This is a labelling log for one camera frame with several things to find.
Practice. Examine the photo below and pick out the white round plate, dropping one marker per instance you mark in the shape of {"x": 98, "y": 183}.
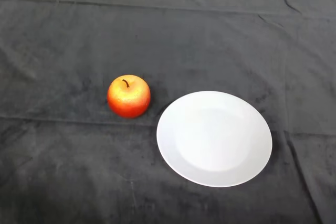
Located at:
{"x": 214, "y": 140}

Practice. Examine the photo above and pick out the black cloth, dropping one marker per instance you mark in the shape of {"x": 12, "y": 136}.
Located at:
{"x": 78, "y": 37}

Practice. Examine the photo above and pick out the red yellow apple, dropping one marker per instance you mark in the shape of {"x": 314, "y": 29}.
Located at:
{"x": 128, "y": 100}

